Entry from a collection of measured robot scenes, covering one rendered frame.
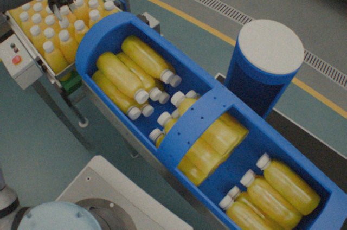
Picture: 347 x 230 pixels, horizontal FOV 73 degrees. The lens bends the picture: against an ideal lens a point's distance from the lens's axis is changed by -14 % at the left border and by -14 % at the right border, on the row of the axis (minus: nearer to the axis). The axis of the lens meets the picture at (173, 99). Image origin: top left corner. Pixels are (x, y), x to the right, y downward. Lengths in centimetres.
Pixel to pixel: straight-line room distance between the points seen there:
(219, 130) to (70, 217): 43
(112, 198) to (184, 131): 23
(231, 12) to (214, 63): 67
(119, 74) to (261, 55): 53
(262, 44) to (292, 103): 124
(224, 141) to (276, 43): 55
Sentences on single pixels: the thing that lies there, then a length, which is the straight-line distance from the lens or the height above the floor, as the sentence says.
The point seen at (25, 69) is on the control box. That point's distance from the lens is 105.
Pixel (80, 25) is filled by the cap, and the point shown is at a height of 110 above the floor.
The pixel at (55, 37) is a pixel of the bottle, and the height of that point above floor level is 107.
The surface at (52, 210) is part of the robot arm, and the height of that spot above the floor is 144.
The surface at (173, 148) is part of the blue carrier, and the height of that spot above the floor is 118.
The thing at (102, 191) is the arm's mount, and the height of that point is 122.
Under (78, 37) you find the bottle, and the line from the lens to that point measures 108.
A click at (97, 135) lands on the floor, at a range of 201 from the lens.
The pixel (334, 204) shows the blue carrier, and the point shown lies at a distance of 70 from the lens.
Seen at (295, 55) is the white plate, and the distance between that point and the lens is 110.
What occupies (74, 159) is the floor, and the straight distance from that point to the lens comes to 201.
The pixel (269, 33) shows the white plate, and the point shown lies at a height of 104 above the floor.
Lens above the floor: 181
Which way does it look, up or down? 62 degrees down
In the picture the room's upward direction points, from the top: straight up
